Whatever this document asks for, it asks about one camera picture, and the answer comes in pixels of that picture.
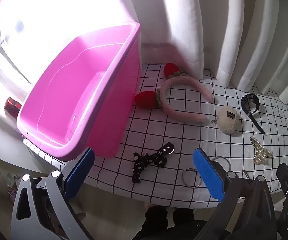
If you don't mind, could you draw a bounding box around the white curtain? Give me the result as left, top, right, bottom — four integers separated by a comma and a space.
111, 0, 288, 105

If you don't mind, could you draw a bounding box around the person's dark clothing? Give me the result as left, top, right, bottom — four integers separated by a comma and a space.
136, 205, 209, 240

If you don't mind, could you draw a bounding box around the beige plush pompom keychain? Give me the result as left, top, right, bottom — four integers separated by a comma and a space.
210, 106, 242, 134

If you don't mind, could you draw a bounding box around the red metal can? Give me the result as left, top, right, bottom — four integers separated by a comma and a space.
4, 96, 22, 117

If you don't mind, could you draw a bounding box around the pearl rhinestone hair clip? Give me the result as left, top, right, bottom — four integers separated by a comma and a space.
250, 136, 273, 165

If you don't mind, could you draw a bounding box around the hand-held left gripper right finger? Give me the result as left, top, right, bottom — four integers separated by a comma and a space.
193, 147, 278, 240

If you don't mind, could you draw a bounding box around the black lace hair clip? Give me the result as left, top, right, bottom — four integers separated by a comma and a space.
131, 142, 176, 183

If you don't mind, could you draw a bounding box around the silver metal bangle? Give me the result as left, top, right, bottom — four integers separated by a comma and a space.
183, 168, 201, 188
210, 156, 232, 173

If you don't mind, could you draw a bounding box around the pink plastic bin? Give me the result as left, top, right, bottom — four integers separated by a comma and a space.
16, 22, 142, 162

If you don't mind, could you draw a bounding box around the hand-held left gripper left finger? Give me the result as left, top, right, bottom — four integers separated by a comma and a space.
10, 147, 96, 240

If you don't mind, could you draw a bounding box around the pink fuzzy strawberry headband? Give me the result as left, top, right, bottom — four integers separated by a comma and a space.
134, 63, 214, 123

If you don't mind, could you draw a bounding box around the black wrist watch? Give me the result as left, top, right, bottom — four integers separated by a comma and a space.
241, 93, 265, 134

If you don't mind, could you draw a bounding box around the white black checked tablecloth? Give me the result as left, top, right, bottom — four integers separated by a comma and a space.
22, 62, 288, 209

